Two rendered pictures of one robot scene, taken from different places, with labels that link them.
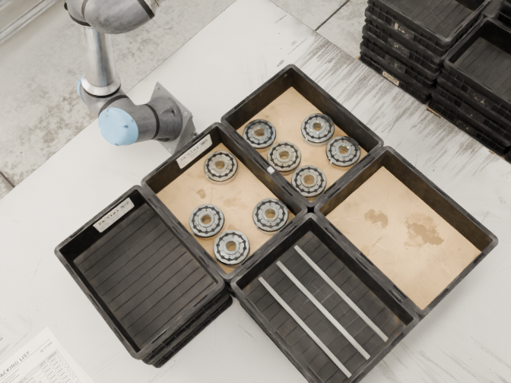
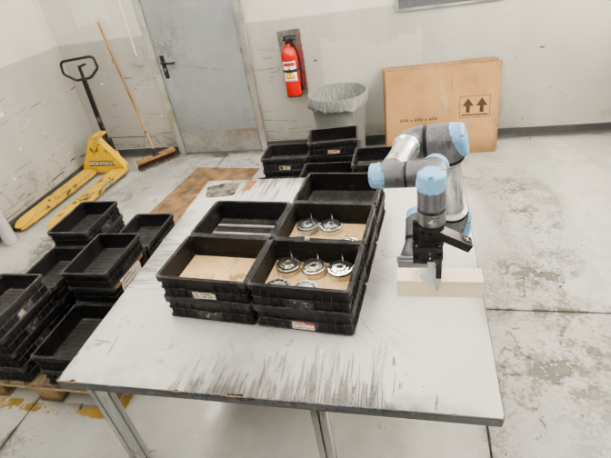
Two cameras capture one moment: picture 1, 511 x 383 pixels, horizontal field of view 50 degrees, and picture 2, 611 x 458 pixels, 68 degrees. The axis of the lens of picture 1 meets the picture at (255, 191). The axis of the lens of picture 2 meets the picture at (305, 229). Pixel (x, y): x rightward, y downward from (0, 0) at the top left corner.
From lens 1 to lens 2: 2.19 m
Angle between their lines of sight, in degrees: 77
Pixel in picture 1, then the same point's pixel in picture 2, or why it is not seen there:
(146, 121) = (408, 225)
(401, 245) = (215, 273)
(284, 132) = (327, 283)
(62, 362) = not seen: hidden behind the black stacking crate
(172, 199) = (361, 227)
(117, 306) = (343, 193)
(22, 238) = not seen: hidden behind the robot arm
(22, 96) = not seen: outside the picture
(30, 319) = (388, 192)
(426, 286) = (194, 266)
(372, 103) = (291, 373)
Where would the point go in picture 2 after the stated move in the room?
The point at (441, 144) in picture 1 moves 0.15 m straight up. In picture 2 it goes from (218, 373) to (207, 345)
